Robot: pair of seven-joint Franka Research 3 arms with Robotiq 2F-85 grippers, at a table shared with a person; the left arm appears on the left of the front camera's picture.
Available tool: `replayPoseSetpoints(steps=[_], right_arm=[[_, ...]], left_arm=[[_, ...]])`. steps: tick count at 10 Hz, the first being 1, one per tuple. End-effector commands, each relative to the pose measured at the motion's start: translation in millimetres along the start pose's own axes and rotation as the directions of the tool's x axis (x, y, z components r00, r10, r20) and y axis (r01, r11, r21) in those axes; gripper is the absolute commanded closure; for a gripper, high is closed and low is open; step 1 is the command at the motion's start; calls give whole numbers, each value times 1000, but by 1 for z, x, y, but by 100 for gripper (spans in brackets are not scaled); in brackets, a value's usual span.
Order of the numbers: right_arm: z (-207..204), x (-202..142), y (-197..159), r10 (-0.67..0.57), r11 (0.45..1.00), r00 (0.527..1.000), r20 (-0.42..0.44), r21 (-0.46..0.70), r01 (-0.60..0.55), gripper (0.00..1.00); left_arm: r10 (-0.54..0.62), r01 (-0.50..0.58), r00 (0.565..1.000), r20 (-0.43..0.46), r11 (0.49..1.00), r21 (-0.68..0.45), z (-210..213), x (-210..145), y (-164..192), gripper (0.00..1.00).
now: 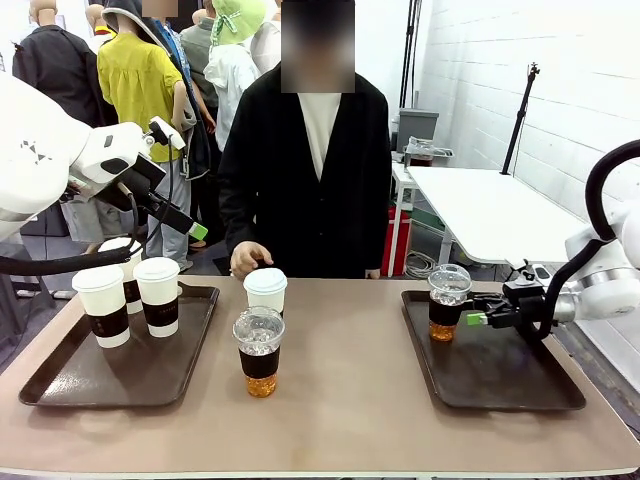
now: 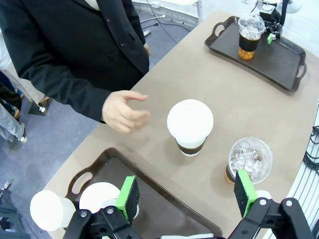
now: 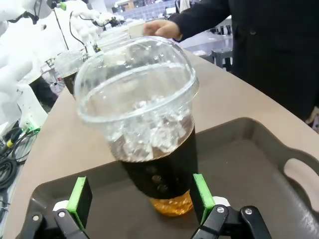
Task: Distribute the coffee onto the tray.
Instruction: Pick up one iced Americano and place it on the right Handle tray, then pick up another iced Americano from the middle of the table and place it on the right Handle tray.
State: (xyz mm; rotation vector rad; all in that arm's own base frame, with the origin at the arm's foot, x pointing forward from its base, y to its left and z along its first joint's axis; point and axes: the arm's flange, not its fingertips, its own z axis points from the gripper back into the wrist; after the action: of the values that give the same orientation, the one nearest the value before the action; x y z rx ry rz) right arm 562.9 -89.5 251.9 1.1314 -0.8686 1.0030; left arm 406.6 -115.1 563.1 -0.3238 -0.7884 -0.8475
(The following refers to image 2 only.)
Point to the person's left forearm black sleeve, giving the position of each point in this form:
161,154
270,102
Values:
138,27

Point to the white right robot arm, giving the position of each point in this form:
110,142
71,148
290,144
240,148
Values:
295,5

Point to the black mannequin stand base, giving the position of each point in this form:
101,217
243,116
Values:
40,109

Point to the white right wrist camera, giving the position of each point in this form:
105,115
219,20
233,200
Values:
268,2

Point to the white paper cup white lid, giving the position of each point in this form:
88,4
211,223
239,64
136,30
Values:
97,196
46,210

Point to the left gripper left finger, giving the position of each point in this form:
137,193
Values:
127,199

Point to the person in black jacket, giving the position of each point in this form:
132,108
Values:
99,37

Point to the clear plastic iced coffee cup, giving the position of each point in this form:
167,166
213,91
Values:
249,154
249,42

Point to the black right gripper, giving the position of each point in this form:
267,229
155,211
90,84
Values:
271,17

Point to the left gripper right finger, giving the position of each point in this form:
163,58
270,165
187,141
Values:
245,194

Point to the person's right forearm black sleeve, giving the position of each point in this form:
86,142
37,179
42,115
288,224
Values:
64,89

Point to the tall white cup black sleeve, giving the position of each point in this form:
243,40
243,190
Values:
189,119

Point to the person's right hand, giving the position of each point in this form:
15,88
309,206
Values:
119,114

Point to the person's left hand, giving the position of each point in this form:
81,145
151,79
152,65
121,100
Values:
147,49

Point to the dark brown plastic tray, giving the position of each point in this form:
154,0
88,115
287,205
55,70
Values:
154,199
274,62

